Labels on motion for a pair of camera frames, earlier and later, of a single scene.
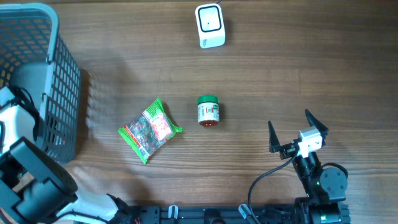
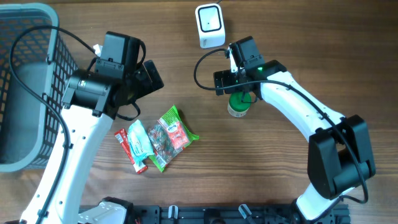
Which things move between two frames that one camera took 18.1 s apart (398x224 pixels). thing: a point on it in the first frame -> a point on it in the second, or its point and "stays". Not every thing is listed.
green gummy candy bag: [148, 130] -> [169, 135]
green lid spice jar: [208, 110] -> [239, 103]
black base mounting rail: [300, 213] stays
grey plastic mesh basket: [33, 58] stays
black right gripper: [289, 149] -> [222, 82]
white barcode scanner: [210, 25] stays
